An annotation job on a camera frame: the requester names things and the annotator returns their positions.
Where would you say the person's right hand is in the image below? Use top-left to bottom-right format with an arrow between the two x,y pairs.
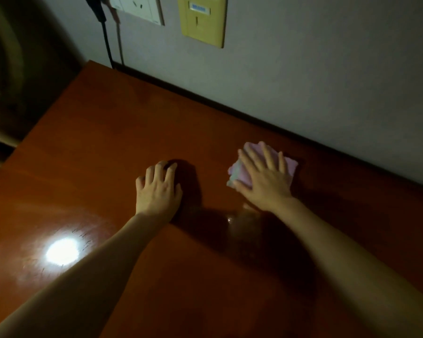
230,141 -> 295,214

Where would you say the person's left hand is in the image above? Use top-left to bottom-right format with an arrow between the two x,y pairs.
134,161 -> 184,226

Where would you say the pink cleaning cloth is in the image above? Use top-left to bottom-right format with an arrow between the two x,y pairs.
227,141 -> 299,189

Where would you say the person's left forearm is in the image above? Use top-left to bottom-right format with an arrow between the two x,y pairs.
0,213 -> 163,338

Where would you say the person's right forearm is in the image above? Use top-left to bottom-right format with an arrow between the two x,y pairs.
271,197 -> 423,338

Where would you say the reddish wooden desk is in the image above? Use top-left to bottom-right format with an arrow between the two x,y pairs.
0,61 -> 423,338

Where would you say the brown curtain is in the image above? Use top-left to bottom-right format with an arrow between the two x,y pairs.
0,0 -> 86,180

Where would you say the yellow wall sticker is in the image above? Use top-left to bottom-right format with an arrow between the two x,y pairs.
177,0 -> 228,49

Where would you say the white wall outlet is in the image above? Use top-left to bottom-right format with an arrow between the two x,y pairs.
106,0 -> 165,27

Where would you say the black plug with cable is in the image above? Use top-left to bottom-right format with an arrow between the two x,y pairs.
83,0 -> 124,69

